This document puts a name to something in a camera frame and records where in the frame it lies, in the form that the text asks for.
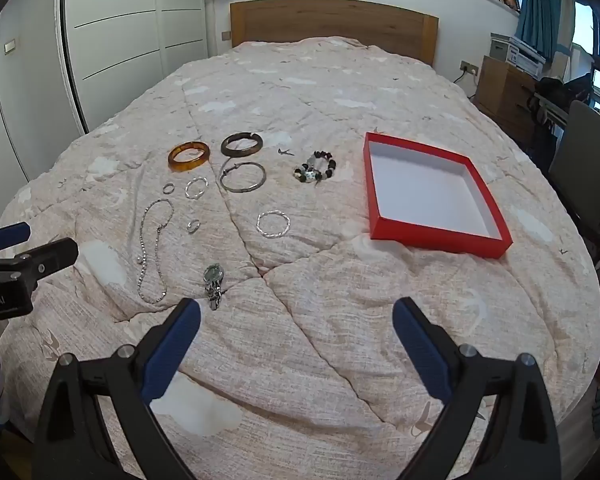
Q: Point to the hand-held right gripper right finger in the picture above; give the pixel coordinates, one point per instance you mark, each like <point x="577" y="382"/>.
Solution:
<point x="420" y="345"/>

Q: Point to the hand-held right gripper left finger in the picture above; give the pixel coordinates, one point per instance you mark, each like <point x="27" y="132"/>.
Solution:
<point x="172" y="345"/>

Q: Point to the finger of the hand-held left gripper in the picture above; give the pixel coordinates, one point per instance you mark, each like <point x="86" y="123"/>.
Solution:
<point x="50" y="256"/>
<point x="10" y="234"/>

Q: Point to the silver wristwatch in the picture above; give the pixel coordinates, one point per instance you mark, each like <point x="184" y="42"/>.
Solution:
<point x="213" y="276"/>

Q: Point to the large twisted silver bangle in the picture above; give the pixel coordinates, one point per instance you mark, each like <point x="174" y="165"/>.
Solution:
<point x="260" y="227"/>

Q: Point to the small twisted silver bangle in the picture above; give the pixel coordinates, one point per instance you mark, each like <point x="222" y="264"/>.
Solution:
<point x="188" y="191"/>

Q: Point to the amber bangle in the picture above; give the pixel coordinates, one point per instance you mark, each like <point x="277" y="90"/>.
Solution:
<point x="176" y="161"/>

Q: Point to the red box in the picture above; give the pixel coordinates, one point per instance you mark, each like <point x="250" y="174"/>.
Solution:
<point x="420" y="185"/>

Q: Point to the thin silver hoop bangle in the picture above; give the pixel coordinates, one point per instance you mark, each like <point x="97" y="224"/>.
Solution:
<point x="265" y="175"/>

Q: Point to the dark brown bangle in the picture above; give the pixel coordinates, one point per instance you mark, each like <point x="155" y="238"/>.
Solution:
<point x="228" y="148"/>

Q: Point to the white door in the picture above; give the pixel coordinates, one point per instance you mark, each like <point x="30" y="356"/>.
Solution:
<point x="30" y="110"/>

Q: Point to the white wardrobe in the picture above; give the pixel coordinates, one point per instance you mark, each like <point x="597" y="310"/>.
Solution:
<point x="130" y="35"/>

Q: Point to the grey chair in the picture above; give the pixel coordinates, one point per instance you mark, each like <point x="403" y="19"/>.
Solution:
<point x="585" y="160"/>

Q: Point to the bed with cloud-pattern quilt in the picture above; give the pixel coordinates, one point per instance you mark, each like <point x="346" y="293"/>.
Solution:
<point x="305" y="110"/>

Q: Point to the wooden dresser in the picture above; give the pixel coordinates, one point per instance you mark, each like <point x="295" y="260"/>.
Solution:
<point x="500" y="90"/>

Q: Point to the black bag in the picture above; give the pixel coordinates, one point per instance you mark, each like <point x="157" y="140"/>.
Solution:
<point x="562" y="90"/>

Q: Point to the white printer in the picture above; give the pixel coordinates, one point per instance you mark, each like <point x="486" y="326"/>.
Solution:
<point x="527" y="57"/>

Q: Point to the grey storage box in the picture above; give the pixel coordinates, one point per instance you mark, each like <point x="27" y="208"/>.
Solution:
<point x="500" y="47"/>

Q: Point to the wooden bed headboard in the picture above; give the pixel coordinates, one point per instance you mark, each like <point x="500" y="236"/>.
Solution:
<point x="330" y="22"/>

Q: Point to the long teal curtain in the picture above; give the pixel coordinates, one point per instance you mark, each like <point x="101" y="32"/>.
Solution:
<point x="535" y="10"/>

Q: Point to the light switch beside door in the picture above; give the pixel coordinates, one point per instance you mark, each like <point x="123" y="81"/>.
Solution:
<point x="10" y="46"/>

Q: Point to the wall socket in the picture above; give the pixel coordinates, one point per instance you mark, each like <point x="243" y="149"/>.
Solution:
<point x="469" y="67"/>

